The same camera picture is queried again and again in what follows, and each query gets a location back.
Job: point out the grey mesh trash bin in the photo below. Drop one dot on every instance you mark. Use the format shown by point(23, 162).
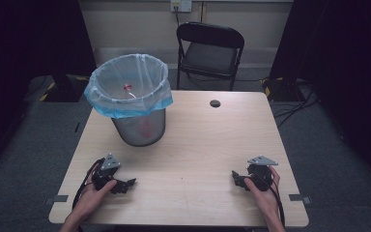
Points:
point(141, 129)

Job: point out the person's left hand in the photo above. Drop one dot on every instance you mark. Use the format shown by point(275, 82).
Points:
point(91, 198)

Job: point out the small black floor marker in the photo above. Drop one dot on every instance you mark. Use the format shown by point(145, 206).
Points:
point(77, 127)

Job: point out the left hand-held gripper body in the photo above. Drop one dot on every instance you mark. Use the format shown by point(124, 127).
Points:
point(104, 175)

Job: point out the black curtain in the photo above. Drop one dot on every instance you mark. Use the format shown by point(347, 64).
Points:
point(351, 64)
point(19, 48)

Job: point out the grey tape strip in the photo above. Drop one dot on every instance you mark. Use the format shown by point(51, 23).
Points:
point(58, 199)
point(299, 198)

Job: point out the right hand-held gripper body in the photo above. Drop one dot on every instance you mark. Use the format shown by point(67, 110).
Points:
point(261, 177)

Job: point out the clear blue bin bag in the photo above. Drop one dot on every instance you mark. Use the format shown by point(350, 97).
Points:
point(127, 77)

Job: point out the clear red-label plastic bottle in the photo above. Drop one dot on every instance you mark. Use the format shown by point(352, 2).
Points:
point(132, 94)

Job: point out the person's right hand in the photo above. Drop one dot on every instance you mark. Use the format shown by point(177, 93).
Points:
point(265, 201)

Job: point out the white wall socket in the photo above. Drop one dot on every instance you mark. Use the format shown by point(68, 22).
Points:
point(181, 5)

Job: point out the black stand base striped tape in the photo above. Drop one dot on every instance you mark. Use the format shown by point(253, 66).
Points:
point(62, 88)
point(280, 90)

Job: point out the black folding chair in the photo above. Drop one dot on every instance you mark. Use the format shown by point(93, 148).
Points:
point(211, 54)

